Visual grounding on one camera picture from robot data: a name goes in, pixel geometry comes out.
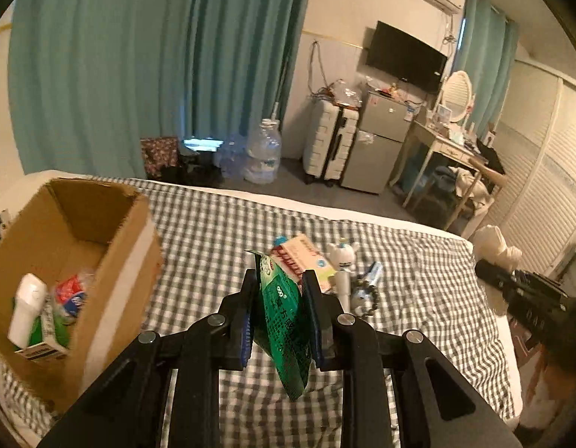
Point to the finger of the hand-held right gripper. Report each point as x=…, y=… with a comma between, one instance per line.
x=491, y=274

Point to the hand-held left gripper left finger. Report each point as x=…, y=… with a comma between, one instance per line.
x=245, y=336

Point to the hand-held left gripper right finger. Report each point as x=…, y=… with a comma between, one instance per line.
x=312, y=336

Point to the white fluffy plush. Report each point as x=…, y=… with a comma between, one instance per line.
x=498, y=247

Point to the green foil sachet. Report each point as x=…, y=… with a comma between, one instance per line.
x=278, y=322

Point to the red and cream medicine box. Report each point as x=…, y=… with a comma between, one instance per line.
x=307, y=253

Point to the cardboard box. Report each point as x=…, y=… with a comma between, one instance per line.
x=87, y=210

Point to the white mattress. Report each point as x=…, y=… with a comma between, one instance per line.
x=491, y=298

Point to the white toy figurine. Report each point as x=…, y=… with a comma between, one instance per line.
x=342, y=256

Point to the wooden chair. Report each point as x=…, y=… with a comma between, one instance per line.
x=477, y=182

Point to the blue foil packet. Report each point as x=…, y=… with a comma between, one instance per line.
x=281, y=240

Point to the checkered bed sheet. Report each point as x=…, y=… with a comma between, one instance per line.
x=213, y=224

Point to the white louvered wardrobe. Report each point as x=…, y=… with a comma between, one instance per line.
x=535, y=163

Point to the white vanity table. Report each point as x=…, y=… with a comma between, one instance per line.
x=437, y=144

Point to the grey small fridge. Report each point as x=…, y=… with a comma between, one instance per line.
x=379, y=144

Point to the black bag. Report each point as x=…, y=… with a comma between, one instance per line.
x=199, y=168

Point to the red and blue packet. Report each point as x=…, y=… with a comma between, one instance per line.
x=72, y=295

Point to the bluish water bottle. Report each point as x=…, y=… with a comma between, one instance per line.
x=232, y=156

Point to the oval white mirror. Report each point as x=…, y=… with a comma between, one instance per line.
x=457, y=95

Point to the large clear water bottle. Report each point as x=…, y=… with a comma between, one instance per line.
x=263, y=154

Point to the white suitcase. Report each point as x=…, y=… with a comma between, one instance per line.
x=327, y=142

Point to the green and white carton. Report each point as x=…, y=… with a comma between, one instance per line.
x=47, y=343

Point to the floral patterned bag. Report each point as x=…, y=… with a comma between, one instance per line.
x=158, y=156

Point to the white plastic bottle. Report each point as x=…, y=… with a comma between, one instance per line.
x=27, y=305

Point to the teal window curtain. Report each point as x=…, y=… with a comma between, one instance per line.
x=484, y=46

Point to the clear plastic bag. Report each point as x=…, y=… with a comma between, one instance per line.
x=344, y=94

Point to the narrow teal curtain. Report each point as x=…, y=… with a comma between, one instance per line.
x=241, y=42

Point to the wide teal curtain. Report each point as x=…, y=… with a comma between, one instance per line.
x=96, y=65

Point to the black wall television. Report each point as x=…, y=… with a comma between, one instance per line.
x=404, y=56

